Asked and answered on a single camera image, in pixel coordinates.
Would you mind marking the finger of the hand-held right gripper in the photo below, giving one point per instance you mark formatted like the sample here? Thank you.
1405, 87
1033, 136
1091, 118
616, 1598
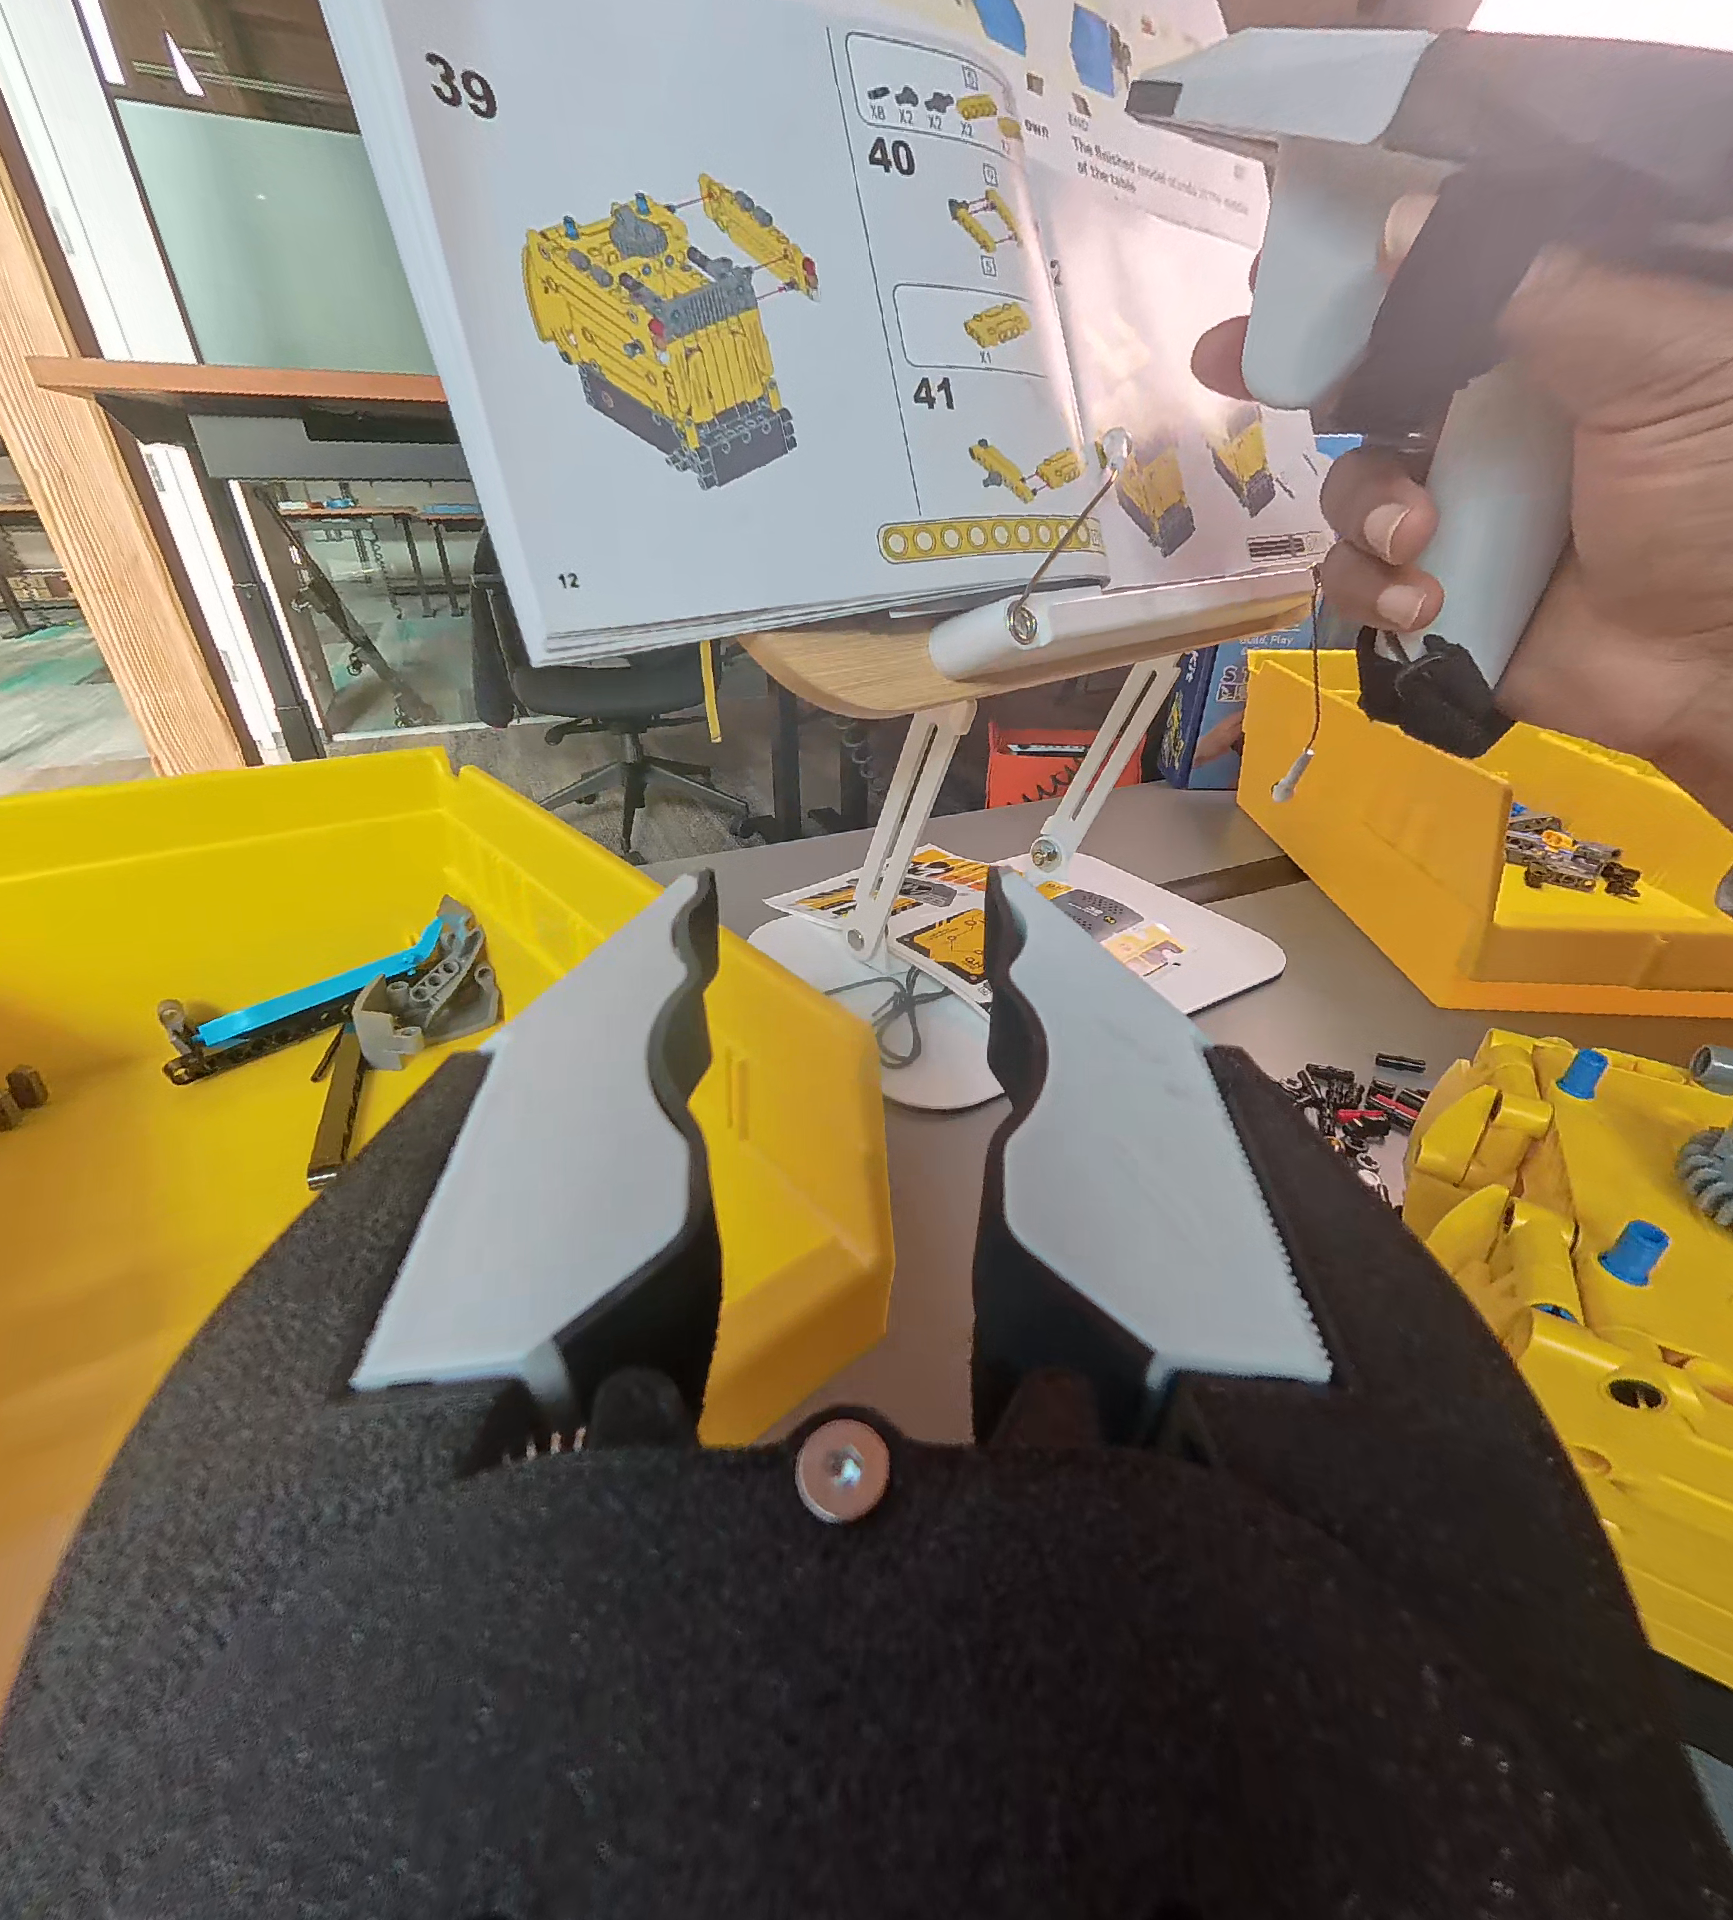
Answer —
1287, 82

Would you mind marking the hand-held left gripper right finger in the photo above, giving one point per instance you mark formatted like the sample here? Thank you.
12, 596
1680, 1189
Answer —
1152, 1202

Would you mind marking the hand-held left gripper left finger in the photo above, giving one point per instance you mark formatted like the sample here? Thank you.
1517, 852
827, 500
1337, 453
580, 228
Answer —
552, 1202

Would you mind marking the pile of small lego pins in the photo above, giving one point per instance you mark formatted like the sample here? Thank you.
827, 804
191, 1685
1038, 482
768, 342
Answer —
1355, 1103

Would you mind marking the yellow lego vehicle model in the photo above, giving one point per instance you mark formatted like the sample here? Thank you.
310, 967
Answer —
1630, 1425

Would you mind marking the lego instruction booklet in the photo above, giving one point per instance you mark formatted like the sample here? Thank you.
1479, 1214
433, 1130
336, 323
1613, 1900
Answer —
689, 451

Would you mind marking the blue and grey lego assembly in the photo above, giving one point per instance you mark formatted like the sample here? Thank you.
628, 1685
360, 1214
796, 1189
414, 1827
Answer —
296, 1013

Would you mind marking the lego sticker sheet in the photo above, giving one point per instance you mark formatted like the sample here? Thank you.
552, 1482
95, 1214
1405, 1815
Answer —
942, 936

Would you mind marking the lego set box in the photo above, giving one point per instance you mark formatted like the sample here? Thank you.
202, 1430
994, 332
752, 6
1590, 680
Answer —
1205, 721

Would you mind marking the heap of mixed lego parts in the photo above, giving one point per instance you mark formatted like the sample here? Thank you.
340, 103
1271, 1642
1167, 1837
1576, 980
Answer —
1566, 856

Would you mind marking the printed task sheet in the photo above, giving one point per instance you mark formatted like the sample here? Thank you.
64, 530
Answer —
1152, 165

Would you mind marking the white flat board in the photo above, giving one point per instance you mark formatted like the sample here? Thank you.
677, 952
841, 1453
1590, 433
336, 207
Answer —
1229, 959

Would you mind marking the red printed box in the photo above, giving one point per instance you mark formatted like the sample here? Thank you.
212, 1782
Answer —
1062, 773

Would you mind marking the yellow plastic storage bin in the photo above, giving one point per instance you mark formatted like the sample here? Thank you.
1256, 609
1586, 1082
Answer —
1409, 810
85, 1351

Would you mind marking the black office chair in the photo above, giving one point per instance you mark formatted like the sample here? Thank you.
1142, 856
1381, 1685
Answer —
611, 689

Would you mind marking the metal page holder clip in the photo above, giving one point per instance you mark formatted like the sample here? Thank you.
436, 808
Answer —
1054, 572

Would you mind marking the wooden top office desk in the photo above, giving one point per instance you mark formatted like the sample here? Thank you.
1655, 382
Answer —
251, 385

